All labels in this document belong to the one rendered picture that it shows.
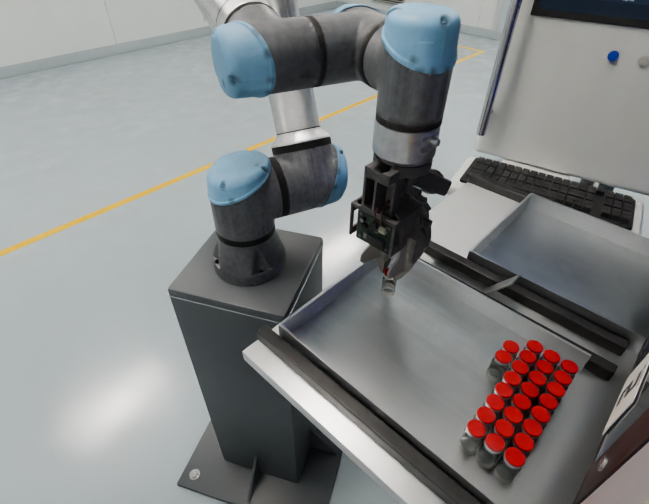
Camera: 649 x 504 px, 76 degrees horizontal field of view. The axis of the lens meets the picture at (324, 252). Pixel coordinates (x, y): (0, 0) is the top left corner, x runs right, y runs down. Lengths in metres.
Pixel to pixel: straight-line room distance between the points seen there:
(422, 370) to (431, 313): 0.11
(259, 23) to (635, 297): 0.71
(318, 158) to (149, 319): 1.33
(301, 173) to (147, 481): 1.12
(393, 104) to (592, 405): 0.46
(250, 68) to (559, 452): 0.56
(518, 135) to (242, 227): 0.84
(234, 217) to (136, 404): 1.08
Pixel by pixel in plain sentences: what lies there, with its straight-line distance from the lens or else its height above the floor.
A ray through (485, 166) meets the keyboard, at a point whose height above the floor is 0.83.
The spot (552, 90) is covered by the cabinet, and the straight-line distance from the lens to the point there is 1.27.
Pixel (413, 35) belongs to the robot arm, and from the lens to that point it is 0.45.
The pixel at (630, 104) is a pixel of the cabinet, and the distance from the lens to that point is 1.27.
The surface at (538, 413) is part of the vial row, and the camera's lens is 0.58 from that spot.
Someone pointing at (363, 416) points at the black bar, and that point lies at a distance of 0.55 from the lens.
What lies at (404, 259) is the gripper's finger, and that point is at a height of 0.99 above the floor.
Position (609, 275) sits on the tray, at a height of 0.88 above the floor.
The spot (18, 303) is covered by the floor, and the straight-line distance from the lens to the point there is 2.29.
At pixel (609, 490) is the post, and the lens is 0.37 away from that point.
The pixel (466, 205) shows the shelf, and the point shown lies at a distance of 0.95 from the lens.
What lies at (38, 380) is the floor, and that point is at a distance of 1.94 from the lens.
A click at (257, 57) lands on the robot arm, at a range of 0.47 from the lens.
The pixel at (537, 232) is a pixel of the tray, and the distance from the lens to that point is 0.92.
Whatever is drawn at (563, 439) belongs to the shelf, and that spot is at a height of 0.88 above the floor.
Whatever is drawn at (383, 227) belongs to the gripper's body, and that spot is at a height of 1.07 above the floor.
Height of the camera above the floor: 1.38
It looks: 40 degrees down
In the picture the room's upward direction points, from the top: 1 degrees clockwise
